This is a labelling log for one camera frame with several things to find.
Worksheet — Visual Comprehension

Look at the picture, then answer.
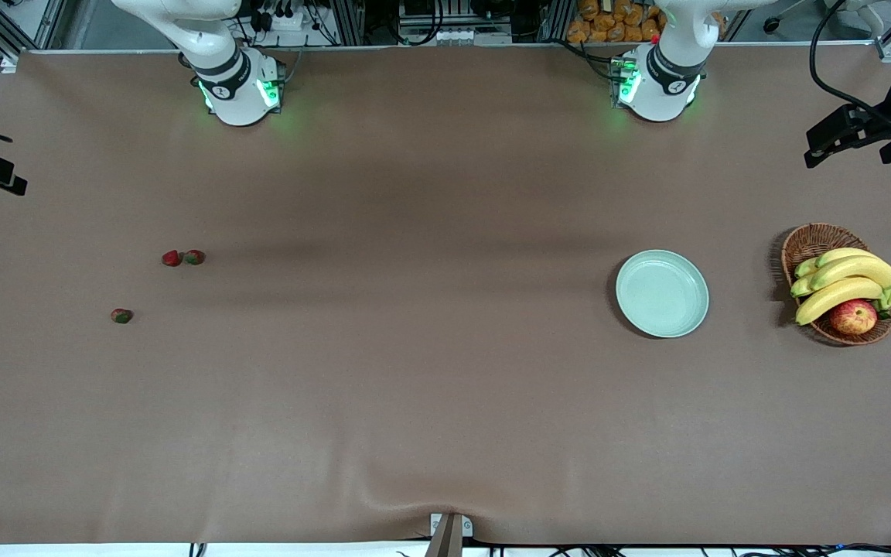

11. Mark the long yellow banana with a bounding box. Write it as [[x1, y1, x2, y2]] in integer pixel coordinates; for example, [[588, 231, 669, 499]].
[[795, 276, 885, 326]]

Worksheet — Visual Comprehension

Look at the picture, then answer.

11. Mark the brown wicker basket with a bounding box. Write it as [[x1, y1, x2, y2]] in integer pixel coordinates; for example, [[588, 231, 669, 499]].
[[781, 223, 891, 347]]

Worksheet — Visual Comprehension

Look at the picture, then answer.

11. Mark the brown table mat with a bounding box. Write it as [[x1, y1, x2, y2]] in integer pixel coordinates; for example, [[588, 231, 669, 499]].
[[0, 45, 891, 546]]

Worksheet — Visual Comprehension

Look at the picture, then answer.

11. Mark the white power strip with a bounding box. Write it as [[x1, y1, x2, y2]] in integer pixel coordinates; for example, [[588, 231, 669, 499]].
[[256, 6, 307, 32]]

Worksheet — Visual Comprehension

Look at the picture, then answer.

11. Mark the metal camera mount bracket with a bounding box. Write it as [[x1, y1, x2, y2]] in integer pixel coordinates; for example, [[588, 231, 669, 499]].
[[424, 512, 474, 557]]

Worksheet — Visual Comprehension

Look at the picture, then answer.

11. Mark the red apple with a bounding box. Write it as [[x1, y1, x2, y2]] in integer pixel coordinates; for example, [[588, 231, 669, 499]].
[[830, 299, 879, 336]]

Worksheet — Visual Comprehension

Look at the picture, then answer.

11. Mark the slim yellow banana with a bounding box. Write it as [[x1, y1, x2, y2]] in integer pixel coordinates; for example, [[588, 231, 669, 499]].
[[815, 247, 878, 268]]

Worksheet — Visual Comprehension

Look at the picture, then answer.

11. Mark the bag of orange pastries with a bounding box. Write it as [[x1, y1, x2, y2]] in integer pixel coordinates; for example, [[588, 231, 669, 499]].
[[567, 0, 667, 44]]

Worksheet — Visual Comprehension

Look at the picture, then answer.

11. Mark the pale green round plate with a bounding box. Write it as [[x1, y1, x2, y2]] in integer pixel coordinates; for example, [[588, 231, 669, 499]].
[[616, 249, 710, 339]]

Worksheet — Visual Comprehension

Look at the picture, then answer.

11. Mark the large yellow banana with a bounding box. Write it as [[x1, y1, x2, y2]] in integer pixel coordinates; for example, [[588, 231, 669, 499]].
[[811, 254, 891, 292]]

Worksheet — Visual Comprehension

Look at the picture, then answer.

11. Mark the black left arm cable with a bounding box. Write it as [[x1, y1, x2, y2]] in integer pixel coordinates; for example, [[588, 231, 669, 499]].
[[809, 0, 891, 113]]

